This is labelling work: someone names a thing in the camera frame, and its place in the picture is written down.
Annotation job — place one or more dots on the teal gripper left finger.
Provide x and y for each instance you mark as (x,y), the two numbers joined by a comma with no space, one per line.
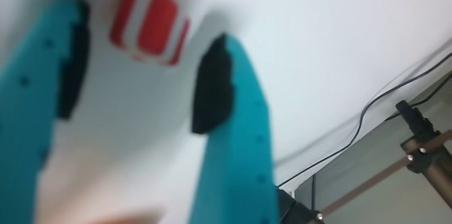
(24,111)

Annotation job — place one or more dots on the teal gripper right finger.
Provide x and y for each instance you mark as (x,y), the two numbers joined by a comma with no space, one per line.
(236,146)

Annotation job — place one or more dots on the red white striped cube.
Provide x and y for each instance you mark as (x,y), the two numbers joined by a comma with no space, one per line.
(157,22)

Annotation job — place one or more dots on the black clamp block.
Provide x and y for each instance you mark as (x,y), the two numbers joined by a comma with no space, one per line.
(295,210)

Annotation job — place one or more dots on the black bronze tripod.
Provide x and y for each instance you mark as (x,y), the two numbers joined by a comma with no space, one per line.
(429,153)

